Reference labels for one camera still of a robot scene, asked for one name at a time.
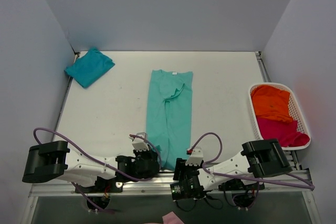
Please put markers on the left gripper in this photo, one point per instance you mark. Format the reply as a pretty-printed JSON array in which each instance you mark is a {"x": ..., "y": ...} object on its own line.
[{"x": 151, "y": 161}]

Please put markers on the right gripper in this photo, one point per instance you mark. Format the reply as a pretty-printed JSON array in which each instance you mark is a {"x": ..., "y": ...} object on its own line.
[{"x": 180, "y": 169}]

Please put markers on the mint green t-shirt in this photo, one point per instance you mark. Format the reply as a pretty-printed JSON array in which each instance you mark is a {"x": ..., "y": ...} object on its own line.
[{"x": 169, "y": 114}]

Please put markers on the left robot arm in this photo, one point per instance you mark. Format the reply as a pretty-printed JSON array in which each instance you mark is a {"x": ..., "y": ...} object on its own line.
[{"x": 56, "y": 160}]

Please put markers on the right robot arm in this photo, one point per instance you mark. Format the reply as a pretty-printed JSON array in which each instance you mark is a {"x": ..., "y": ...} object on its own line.
[{"x": 257, "y": 159}]

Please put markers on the pink cloth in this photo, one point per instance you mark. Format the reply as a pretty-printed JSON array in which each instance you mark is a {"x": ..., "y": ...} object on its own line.
[{"x": 171, "y": 218}]

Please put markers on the folded teal t-shirt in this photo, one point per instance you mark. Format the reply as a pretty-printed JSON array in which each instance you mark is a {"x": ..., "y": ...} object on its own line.
[{"x": 89, "y": 68}]

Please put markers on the magenta t-shirt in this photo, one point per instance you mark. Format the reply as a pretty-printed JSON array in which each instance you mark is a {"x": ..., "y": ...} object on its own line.
[{"x": 285, "y": 133}]

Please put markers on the orange t-shirt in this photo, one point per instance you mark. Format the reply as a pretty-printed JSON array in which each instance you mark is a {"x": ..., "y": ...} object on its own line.
[{"x": 271, "y": 103}]

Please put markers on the white plastic laundry basket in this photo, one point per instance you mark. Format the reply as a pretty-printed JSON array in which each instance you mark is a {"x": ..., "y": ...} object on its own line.
[{"x": 294, "y": 111}]

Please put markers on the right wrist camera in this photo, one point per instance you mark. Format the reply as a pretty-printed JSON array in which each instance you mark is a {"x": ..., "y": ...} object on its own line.
[{"x": 195, "y": 157}]

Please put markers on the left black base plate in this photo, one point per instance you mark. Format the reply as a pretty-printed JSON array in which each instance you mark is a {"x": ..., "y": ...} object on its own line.
[{"x": 102, "y": 186}]

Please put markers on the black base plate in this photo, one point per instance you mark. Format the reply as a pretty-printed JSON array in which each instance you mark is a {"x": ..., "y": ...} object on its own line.
[
  {"x": 102, "y": 186},
  {"x": 237, "y": 184}
]

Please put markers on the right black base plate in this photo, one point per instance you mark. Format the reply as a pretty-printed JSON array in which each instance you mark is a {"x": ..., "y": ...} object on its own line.
[{"x": 237, "y": 184}]

